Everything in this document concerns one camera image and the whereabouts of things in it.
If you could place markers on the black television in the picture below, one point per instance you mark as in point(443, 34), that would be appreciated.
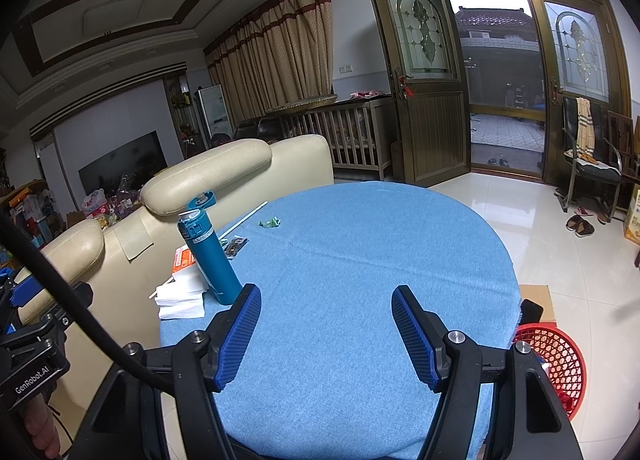
point(125, 162)

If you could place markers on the red door ornament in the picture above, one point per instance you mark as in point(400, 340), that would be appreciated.
point(406, 87)

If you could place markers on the clear packet with dark items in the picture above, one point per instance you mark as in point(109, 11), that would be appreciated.
point(235, 247)

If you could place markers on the striped towel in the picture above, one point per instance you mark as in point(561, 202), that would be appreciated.
point(585, 127)

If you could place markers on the beige curtain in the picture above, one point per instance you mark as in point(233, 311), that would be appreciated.
point(290, 49)

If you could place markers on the long white stick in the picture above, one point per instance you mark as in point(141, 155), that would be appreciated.
point(250, 214)

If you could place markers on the person's left hand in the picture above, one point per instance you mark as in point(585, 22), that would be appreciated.
point(40, 432)

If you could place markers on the orange tissue pack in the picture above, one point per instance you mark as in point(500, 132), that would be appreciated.
point(184, 260)

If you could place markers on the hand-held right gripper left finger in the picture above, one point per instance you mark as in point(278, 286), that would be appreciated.
point(240, 340)

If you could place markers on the woven tray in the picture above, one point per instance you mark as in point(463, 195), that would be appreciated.
point(300, 103)

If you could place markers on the closed glass panel door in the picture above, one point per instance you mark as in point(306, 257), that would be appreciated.
point(580, 49)

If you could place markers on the brown cardboard sheet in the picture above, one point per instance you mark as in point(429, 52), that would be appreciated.
point(540, 292)

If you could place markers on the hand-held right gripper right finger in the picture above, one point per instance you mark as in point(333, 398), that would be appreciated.
point(412, 340)

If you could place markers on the black rectangular object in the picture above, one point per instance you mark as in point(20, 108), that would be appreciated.
point(531, 311)

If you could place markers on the white tissue stack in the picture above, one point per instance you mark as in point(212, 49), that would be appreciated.
point(182, 300)

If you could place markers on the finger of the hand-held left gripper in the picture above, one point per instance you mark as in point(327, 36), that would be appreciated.
point(82, 297)
point(27, 292)

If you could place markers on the open glass panel door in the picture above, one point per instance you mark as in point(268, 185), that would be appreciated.
point(430, 129)

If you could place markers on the white and orange carton box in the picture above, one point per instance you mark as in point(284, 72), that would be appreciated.
point(632, 217)

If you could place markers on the black metal chair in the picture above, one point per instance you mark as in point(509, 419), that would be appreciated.
point(595, 174)

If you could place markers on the green candy wrapper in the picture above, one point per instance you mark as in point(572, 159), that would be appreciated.
point(270, 223)

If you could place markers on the dark wooden chair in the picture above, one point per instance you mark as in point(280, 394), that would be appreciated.
point(625, 139)

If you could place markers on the pink cloth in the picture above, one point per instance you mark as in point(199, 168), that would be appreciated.
point(370, 94)

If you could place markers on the wooden crib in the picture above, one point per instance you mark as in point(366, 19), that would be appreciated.
point(350, 139)

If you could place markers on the white air conditioner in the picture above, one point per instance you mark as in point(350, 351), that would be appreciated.
point(215, 112)

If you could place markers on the blue thermos bottle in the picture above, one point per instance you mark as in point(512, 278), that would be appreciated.
point(215, 260)

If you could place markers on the red plastic basket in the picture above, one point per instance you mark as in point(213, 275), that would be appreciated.
point(565, 355)

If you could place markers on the brown slipper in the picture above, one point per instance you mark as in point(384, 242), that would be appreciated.
point(574, 223)
point(586, 229)

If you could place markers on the cream leather sofa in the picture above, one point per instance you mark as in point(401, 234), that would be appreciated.
point(225, 164)

